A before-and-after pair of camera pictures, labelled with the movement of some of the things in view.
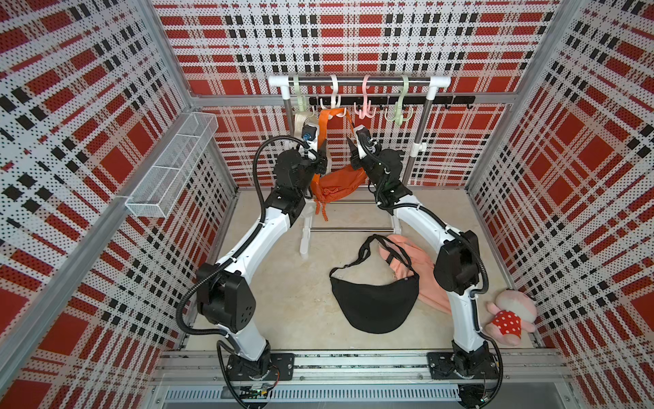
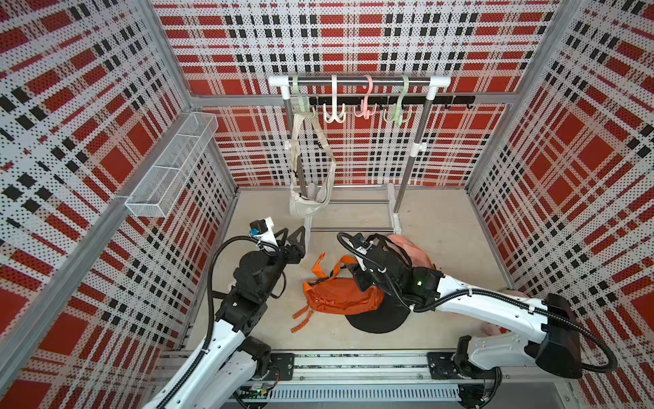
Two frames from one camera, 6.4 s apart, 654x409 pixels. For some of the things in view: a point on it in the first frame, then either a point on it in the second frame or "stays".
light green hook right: [398, 116] stays
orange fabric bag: [329, 185] → [338, 296]
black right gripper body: [370, 164] → [382, 287]
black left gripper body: [309, 167] → [284, 256]
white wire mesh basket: [156, 194] stays
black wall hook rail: [442, 100] stays
